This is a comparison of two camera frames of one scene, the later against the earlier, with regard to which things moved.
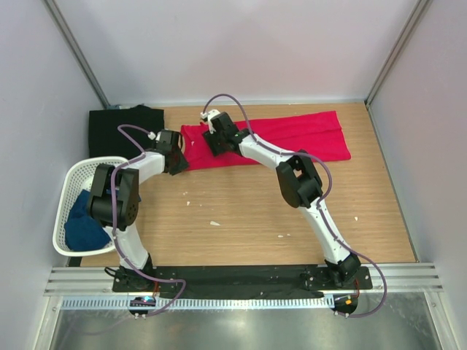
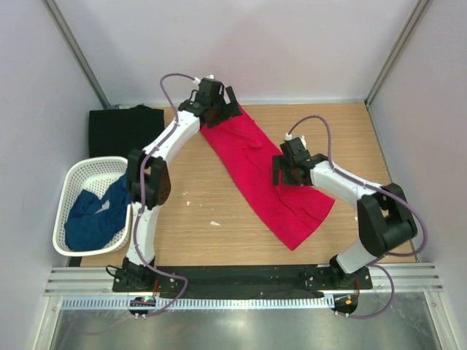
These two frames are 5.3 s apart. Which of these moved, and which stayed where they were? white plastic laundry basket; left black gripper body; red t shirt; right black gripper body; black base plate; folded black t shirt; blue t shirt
Moved: red t shirt; right black gripper body; left black gripper body
Stayed: blue t shirt; folded black t shirt; white plastic laundry basket; black base plate
